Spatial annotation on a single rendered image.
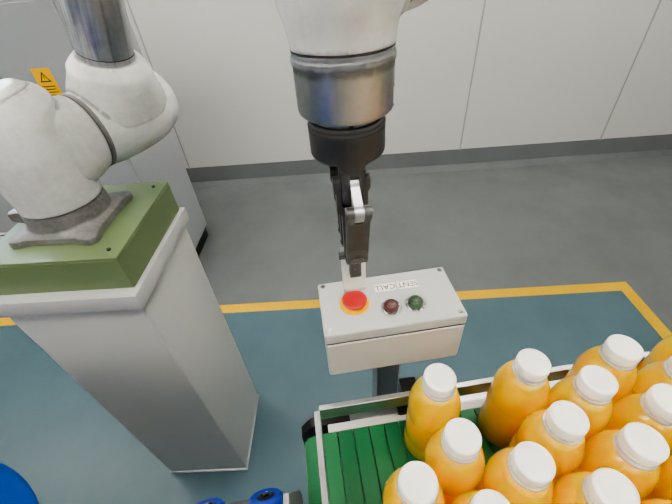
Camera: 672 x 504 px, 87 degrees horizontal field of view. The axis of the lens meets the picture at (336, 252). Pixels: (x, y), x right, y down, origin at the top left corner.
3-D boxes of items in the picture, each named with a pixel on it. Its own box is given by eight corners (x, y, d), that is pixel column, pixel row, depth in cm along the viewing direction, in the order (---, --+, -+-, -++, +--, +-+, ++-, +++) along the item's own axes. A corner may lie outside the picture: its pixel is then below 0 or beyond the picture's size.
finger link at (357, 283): (364, 247, 45) (365, 251, 44) (365, 285, 49) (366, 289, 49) (340, 250, 44) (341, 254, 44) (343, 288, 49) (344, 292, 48)
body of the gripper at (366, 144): (396, 125, 31) (392, 214, 37) (375, 95, 37) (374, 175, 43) (310, 136, 30) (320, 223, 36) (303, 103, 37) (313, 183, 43)
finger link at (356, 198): (361, 154, 35) (372, 178, 31) (362, 199, 39) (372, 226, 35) (337, 157, 35) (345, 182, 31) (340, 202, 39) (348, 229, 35)
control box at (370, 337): (323, 324, 61) (317, 282, 55) (435, 307, 63) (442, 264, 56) (330, 376, 54) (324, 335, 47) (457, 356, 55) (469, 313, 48)
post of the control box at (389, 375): (372, 504, 125) (372, 331, 60) (383, 502, 125) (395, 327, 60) (375, 517, 122) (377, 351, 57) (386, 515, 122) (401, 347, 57)
